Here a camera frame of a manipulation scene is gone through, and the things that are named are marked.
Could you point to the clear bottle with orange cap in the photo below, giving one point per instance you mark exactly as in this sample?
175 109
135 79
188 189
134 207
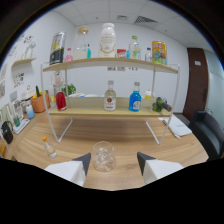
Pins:
50 149

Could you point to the orange pot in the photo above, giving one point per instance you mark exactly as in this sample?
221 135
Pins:
39 104

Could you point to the large black yellow can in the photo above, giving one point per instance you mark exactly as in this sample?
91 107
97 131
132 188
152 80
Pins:
57 50

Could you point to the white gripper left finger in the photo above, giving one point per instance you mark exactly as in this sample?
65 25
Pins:
71 170

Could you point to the green potted plant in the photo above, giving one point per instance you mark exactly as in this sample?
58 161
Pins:
69 89

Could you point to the red liquid bottle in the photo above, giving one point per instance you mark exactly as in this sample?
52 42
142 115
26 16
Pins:
61 101

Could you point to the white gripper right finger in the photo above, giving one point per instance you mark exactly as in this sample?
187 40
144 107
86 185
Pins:
156 168

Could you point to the white frame wooden shelf rack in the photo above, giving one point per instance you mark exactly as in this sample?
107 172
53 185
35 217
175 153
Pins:
106 111

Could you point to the yellow snack canister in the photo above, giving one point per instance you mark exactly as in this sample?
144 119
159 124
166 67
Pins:
159 52

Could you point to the small pink bottle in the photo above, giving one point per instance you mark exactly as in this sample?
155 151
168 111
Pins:
68 57

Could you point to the small teal bottle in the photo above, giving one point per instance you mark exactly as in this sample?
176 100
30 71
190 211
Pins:
89 52

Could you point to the clear bottle with red label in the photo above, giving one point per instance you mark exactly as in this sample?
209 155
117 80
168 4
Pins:
110 101

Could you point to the white milk bottle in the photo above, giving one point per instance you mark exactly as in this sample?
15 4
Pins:
107 41

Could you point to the blue liquid bottle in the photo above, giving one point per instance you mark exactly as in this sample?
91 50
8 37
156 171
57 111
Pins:
135 101

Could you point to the white notebook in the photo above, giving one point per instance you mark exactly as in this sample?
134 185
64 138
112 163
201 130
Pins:
176 126

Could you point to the brown door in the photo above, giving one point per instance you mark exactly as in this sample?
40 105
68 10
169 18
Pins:
196 83

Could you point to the clear bottle with green cap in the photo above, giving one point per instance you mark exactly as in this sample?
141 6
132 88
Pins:
135 50

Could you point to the black bag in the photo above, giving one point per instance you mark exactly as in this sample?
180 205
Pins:
7 133

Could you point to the white tray with green cup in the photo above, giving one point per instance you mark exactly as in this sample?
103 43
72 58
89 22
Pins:
21 126

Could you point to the black sofa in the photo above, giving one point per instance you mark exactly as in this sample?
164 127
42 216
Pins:
208 131

